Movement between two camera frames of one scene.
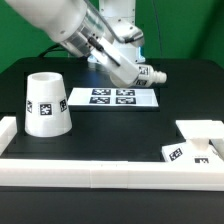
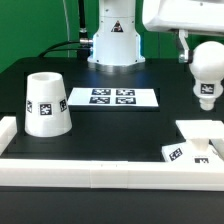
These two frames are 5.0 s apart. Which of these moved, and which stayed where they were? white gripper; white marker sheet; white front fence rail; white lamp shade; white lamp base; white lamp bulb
Moved: white lamp bulb; white gripper
Stayed: white front fence rail; white lamp base; white marker sheet; white lamp shade
